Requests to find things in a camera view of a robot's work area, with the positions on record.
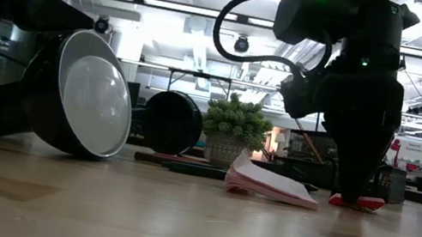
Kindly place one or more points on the black metal frame stand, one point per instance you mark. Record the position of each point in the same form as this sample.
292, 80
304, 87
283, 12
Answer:
201, 75

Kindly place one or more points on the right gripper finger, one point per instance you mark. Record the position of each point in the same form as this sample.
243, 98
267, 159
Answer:
355, 166

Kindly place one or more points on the white lamp bulb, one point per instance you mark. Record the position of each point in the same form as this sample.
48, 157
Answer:
97, 107

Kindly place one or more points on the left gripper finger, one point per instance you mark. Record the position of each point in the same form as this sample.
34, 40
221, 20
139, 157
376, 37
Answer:
69, 19

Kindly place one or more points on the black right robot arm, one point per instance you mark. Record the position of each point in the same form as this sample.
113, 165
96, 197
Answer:
374, 34

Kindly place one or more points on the potted green succulent plant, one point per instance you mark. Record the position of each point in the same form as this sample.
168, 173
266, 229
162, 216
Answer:
235, 127

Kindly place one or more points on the black mesh desk organizer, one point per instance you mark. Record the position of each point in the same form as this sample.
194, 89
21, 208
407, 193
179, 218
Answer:
393, 185

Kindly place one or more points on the dark tray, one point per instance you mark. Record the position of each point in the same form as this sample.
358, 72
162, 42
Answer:
147, 158

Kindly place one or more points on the black ceiling camera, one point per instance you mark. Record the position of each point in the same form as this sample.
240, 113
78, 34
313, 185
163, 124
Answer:
101, 25
241, 44

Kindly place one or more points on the white wall sign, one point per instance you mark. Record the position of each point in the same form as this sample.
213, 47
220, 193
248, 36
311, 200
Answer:
414, 146

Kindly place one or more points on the black ceiling track lights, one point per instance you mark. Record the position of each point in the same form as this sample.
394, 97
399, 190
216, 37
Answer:
419, 109

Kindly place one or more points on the pink sticky note pad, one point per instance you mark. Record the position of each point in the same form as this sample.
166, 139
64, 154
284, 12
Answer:
269, 185

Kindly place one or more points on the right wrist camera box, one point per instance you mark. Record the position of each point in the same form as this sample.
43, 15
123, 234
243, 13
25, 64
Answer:
302, 97

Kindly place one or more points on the black round lamp base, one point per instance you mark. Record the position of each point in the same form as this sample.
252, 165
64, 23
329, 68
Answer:
172, 124

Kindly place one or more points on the red desk lamp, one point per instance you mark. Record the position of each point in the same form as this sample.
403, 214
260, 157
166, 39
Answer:
396, 147

